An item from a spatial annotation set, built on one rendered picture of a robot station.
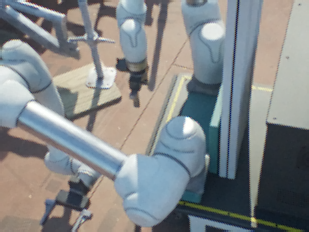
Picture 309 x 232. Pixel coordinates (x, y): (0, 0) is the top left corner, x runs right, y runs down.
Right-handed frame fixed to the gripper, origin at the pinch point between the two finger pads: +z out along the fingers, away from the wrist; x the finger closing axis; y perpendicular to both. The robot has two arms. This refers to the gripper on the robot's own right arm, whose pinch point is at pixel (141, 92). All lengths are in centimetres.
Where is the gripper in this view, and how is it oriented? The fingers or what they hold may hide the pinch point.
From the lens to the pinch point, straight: 225.9
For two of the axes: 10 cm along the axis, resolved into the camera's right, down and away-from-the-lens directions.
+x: 2.7, -7.6, 5.9
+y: 9.6, 1.7, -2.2
